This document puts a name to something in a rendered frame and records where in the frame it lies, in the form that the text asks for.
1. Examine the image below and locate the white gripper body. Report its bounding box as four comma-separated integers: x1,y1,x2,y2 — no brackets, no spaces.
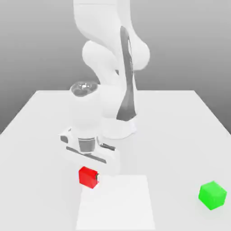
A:
64,143,121,177

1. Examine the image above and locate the small green cube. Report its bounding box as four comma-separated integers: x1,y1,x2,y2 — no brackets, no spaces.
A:
198,180,228,211

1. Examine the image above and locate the small red cube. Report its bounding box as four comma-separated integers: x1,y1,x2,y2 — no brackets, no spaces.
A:
79,166,100,189

